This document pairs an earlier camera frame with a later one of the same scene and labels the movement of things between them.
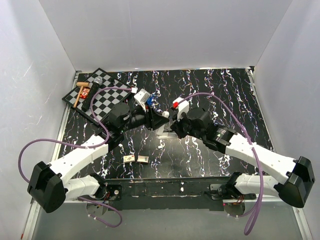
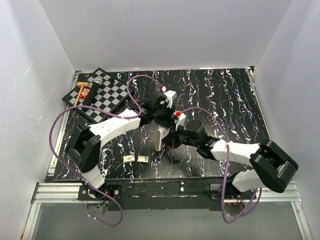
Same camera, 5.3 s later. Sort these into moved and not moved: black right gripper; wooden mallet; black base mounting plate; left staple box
Moved: black right gripper
Not moved: black base mounting plate; wooden mallet; left staple box
